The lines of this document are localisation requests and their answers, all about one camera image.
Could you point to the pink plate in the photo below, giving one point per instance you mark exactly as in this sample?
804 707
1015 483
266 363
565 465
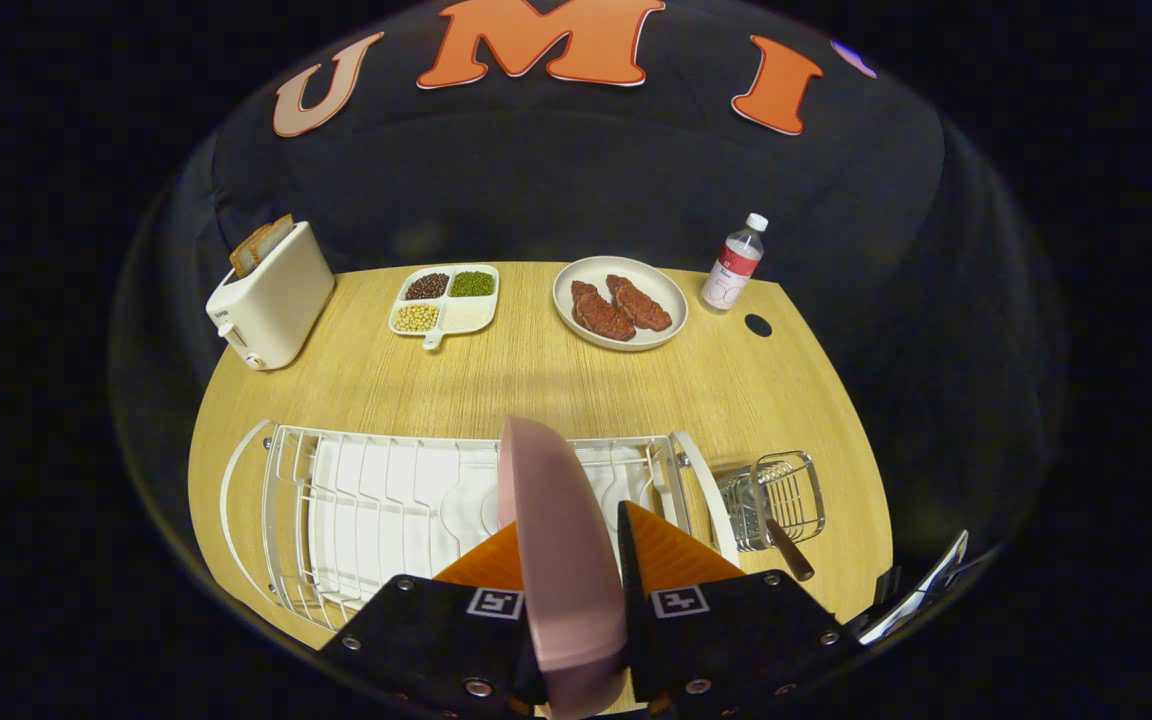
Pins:
561 560

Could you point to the white toaster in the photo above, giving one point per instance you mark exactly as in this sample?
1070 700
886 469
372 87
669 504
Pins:
281 295

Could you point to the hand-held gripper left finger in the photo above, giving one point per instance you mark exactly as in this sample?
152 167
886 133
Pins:
436 640

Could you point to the pile of dark beans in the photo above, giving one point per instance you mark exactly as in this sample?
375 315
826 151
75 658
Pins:
426 286

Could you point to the white divided dish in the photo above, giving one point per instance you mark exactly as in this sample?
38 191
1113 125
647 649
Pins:
471 315

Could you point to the white plate with meat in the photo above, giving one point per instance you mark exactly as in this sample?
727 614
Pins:
581 272

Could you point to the pile of yellow beans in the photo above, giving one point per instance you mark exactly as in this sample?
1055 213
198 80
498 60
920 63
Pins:
416 317

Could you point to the black backdrop cloth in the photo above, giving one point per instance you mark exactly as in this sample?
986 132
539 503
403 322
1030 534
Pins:
536 170

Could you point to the pile of green beans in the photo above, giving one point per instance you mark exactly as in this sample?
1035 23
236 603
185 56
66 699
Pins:
472 283

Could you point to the brown meat piece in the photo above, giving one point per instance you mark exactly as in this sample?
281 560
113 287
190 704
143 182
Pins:
601 315
641 305

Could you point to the toast slices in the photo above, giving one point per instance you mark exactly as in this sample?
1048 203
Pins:
258 245

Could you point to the clear water bottle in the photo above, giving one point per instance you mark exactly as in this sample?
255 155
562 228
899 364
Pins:
731 270

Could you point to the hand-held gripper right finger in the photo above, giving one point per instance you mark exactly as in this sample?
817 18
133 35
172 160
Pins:
629 600

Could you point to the white drip tray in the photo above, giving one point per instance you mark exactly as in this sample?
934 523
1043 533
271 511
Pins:
376 520

